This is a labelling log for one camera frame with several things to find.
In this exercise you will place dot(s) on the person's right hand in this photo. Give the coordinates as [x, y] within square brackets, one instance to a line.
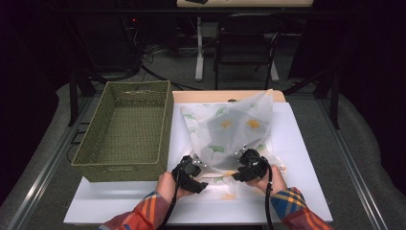
[278, 183]

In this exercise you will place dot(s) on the wooden desk with white legs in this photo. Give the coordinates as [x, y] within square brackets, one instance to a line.
[199, 64]

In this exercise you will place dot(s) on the white leaf-print laundry bag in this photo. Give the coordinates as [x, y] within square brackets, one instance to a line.
[194, 119]

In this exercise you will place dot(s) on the white board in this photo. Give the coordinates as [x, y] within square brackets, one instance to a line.
[111, 204]

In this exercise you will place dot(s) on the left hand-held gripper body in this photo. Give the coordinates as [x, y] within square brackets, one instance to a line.
[188, 169]

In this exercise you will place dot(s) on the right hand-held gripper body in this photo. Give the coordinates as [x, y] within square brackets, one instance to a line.
[255, 164]

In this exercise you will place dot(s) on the aluminium rail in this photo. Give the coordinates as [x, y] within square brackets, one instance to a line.
[48, 166]
[351, 159]

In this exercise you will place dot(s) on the green woven basket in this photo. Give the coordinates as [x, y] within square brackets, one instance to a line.
[127, 172]

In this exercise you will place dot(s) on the black device with red light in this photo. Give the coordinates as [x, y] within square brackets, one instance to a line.
[133, 21]

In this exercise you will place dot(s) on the black device on desk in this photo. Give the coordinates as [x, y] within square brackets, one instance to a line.
[196, 1]

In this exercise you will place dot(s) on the person's left hand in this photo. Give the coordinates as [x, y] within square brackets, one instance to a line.
[166, 188]

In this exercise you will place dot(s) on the black cloth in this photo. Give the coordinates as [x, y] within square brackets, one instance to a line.
[236, 134]

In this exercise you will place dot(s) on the black metal stand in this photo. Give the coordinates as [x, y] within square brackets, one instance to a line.
[334, 102]
[73, 102]

